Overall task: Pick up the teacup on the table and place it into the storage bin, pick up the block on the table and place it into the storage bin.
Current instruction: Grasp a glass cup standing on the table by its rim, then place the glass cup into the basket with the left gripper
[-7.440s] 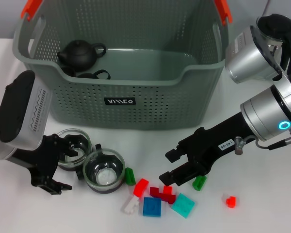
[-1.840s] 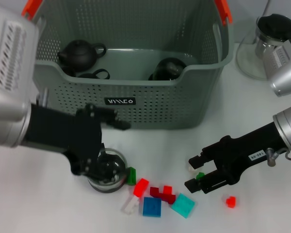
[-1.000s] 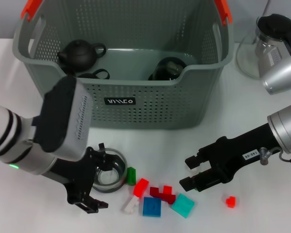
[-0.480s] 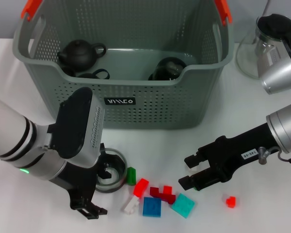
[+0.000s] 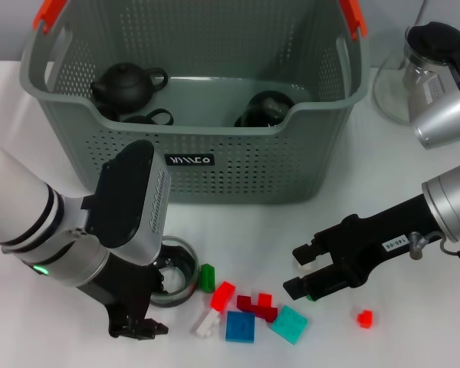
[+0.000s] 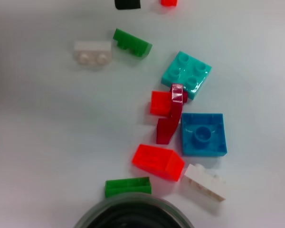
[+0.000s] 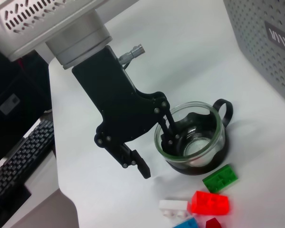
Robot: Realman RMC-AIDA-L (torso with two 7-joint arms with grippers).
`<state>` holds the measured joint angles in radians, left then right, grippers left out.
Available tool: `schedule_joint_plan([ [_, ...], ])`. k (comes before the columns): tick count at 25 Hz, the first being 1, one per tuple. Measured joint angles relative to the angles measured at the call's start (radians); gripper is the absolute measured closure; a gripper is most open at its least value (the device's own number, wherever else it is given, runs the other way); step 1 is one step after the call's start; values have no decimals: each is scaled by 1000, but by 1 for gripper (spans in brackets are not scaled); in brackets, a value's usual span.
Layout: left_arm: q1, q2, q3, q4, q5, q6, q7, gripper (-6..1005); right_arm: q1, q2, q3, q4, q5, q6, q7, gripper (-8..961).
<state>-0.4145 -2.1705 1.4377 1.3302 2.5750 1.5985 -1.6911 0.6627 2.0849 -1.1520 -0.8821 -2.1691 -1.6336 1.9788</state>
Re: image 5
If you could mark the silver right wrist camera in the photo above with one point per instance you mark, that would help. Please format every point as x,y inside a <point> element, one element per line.
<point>444,111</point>

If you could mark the glass teapot with black lid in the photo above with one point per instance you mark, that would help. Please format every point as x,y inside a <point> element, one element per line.
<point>391,96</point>

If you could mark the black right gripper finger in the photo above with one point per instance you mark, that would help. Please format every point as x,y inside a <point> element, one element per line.
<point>299,289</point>
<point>310,255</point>

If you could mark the green toy brick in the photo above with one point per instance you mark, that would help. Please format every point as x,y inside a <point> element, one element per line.
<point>207,280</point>
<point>311,299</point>

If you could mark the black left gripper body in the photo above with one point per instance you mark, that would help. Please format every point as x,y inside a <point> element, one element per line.
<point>126,287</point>

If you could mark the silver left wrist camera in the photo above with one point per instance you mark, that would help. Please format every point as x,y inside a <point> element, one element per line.
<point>130,199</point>

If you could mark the teal flat toy brick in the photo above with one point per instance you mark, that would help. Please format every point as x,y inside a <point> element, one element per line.
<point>289,325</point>

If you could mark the white toy brick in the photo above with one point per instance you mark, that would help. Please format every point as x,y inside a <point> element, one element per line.
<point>206,324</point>
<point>309,267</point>

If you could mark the small red toy brick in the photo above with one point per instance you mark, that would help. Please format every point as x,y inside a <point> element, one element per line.
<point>365,319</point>

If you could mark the grey perforated storage basket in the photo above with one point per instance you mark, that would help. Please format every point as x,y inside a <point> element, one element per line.
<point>234,168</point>

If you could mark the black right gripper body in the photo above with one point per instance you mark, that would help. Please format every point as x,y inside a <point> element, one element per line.
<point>368,241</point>

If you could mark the dark red toy brick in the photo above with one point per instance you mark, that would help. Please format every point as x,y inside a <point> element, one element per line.
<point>269,312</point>
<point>246,303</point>

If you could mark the blue flat toy brick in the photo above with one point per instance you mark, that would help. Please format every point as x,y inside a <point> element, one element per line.
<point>239,326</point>

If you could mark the small black clay teacup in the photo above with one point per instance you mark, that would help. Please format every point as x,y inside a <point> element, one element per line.
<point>108,113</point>

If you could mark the black clay teapot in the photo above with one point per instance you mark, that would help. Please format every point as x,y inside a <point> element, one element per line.
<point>124,86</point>

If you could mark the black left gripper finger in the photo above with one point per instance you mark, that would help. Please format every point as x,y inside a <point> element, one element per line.
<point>157,281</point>
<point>138,327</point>

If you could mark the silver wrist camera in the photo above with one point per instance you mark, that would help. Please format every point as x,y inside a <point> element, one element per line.
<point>130,199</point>
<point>444,111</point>

